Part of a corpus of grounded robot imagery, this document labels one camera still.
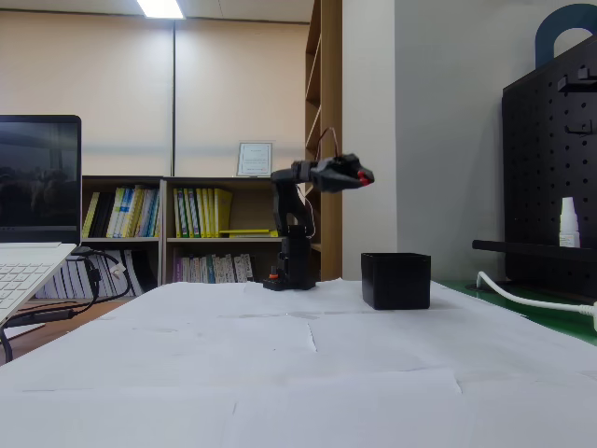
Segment black square box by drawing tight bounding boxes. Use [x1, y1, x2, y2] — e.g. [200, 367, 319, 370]
[360, 252, 432, 311]

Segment blue arch shaped object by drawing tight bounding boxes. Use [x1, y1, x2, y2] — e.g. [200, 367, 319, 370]
[535, 3, 597, 69]

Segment framed certificate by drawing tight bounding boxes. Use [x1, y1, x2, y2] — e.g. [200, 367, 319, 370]
[236, 141, 275, 177]

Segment red servo wire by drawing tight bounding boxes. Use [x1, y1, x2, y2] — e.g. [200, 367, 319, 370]
[318, 125, 342, 159]

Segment large yellow binder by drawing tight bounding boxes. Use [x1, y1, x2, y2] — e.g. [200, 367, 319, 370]
[214, 188, 233, 238]

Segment black pegboard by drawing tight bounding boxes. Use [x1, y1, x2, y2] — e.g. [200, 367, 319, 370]
[501, 32, 597, 300]

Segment white plastic bottle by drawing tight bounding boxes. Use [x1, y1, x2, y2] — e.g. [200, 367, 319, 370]
[558, 196, 583, 248]

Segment white power strip cable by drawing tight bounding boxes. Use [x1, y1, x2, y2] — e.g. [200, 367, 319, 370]
[476, 271, 584, 313]

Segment black orange base clamp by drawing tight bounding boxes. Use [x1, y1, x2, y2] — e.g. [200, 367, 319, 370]
[262, 264, 286, 291]

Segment tall wooden bookshelf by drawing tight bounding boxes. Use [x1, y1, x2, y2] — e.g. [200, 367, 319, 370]
[304, 0, 344, 281]

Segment ceiling light panel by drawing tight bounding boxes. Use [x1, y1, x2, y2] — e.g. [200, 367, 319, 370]
[135, 0, 187, 20]

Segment flat lying yellow book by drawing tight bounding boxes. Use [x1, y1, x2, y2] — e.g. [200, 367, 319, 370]
[218, 228, 272, 238]

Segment white laptop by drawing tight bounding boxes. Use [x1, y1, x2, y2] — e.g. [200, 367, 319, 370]
[0, 115, 83, 326]

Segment black laptop cable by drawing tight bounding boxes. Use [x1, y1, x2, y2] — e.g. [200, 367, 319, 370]
[69, 246, 134, 318]

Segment white power strip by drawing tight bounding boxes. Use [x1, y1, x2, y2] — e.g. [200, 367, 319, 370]
[577, 301, 597, 333]

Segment white paper sheet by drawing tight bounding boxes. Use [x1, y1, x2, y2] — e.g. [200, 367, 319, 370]
[232, 368, 463, 448]
[454, 363, 597, 448]
[0, 316, 318, 393]
[0, 386, 237, 448]
[92, 282, 248, 323]
[307, 310, 597, 374]

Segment low wooden bookshelf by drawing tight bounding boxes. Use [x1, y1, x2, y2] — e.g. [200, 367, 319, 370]
[160, 175, 299, 286]
[81, 175, 164, 300]

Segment black pegboard shelf bar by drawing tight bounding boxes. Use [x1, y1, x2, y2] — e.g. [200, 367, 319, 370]
[471, 239, 597, 262]

